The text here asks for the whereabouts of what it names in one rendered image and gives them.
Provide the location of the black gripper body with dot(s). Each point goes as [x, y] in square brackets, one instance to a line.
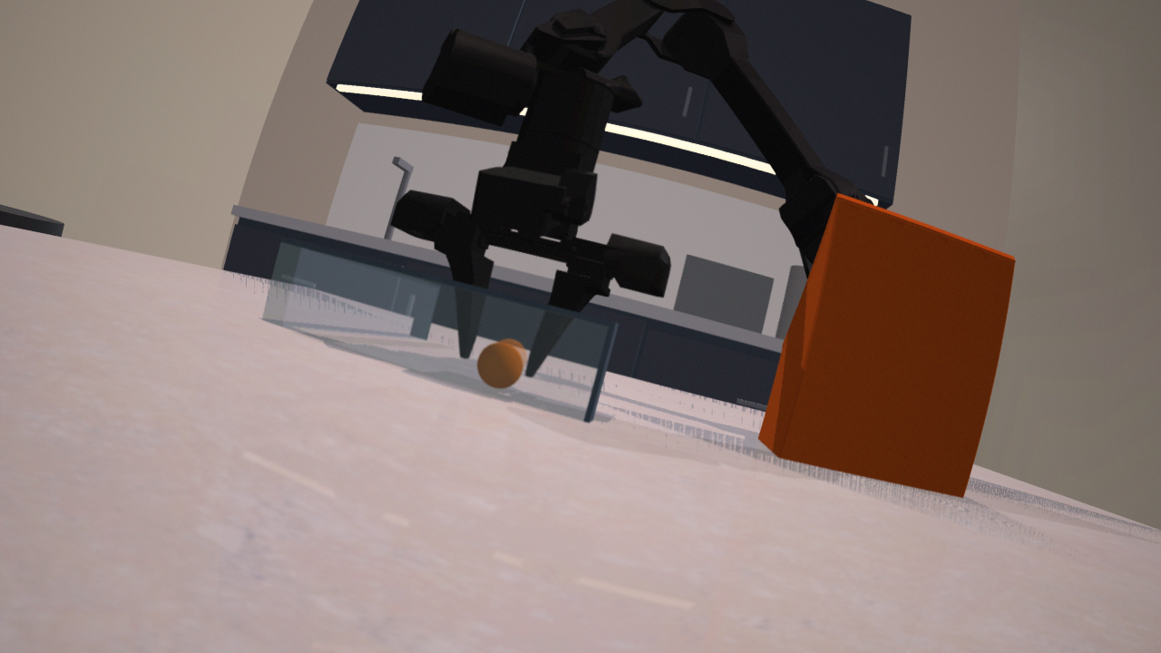
[635, 264]

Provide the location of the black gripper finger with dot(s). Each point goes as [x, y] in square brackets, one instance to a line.
[573, 292]
[467, 265]

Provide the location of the clear low glass wall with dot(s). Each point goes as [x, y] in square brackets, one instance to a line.
[509, 350]

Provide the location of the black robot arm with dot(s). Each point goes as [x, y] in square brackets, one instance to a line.
[555, 74]

